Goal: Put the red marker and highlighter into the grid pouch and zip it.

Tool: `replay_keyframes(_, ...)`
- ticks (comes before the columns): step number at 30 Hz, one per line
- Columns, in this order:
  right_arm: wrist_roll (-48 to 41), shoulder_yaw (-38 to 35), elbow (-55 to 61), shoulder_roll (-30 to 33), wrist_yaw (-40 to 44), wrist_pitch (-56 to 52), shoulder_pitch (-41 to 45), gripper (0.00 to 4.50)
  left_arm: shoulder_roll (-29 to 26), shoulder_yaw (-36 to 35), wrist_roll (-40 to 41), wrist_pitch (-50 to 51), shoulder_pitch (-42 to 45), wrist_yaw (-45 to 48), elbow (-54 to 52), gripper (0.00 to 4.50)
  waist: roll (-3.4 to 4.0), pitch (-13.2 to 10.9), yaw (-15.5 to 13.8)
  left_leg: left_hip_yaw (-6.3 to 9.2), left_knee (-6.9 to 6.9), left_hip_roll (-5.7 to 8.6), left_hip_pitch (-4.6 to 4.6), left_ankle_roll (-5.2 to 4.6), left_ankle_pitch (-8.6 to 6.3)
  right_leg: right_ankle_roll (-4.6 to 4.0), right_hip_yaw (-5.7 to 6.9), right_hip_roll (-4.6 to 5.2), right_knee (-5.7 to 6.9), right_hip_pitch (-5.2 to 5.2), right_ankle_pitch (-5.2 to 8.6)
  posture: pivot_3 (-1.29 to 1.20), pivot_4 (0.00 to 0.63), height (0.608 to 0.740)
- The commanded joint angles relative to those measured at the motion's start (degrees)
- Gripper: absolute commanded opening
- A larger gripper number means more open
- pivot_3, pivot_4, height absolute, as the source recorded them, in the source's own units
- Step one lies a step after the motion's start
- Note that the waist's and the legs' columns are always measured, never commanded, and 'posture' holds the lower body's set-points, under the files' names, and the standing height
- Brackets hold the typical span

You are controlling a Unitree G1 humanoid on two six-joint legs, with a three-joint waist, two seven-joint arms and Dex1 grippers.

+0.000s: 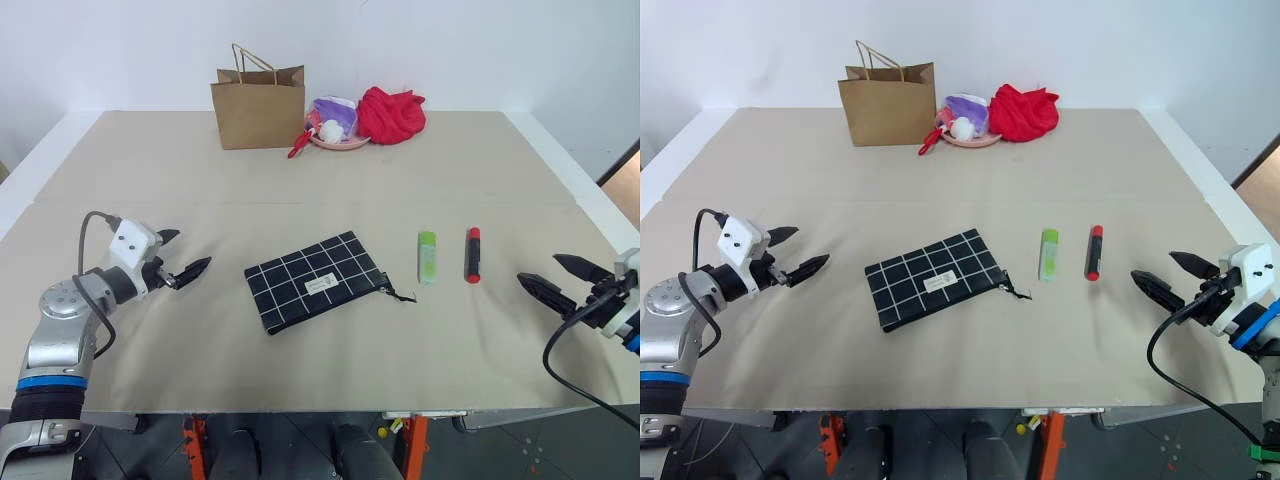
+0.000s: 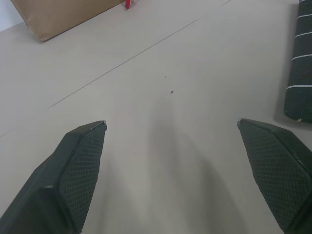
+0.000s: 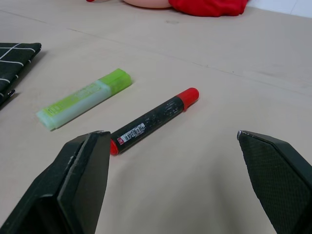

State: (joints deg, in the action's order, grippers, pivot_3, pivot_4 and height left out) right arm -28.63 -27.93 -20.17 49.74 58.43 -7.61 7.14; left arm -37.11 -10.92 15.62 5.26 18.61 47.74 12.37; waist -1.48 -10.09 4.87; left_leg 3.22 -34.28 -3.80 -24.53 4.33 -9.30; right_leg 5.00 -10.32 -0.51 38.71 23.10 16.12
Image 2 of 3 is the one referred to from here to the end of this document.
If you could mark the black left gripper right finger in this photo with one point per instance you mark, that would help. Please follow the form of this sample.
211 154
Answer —
280 170

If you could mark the dark green striped cloth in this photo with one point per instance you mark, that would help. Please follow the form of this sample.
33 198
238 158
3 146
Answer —
300 61

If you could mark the red pen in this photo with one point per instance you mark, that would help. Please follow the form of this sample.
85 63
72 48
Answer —
127 4

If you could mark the brown cardboard box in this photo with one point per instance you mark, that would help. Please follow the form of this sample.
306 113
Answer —
61 14

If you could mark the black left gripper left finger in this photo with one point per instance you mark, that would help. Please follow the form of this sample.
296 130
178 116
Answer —
61 180

